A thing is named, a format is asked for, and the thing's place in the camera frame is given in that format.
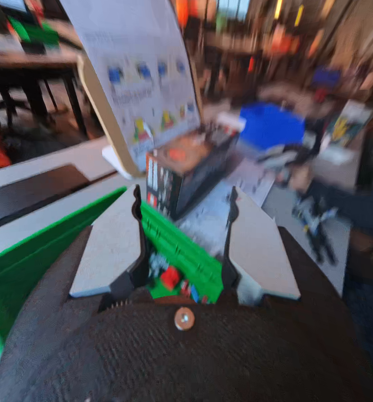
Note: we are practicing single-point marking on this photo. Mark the black lego box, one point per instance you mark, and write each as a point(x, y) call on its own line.
point(189, 185)

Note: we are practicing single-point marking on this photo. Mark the person's right forearm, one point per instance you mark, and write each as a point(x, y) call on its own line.
point(346, 204)

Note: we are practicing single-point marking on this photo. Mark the partly built lego model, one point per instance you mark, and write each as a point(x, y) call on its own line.
point(315, 223)

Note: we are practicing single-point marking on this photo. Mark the dark wooden table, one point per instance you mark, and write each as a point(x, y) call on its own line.
point(32, 75)

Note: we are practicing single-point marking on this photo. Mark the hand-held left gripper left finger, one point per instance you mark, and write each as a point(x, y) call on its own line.
point(111, 248)

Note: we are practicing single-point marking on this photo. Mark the green plastic bin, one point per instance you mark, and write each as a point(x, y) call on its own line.
point(16, 267)

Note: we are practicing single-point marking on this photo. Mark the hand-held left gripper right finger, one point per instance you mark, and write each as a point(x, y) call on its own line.
point(261, 251)

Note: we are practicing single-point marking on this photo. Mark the lego instruction booklet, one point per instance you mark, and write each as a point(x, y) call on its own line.
point(205, 219)

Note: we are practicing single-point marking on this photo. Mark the pile of small lego pieces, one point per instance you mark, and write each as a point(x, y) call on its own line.
point(170, 278)

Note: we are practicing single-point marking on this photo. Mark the colourful printed box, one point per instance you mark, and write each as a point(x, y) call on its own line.
point(349, 124)

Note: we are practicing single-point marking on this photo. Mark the white instruction board stand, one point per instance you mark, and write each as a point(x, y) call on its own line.
point(136, 69)

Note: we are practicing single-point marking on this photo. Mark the blue plastic bin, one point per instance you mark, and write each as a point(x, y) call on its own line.
point(271, 125)

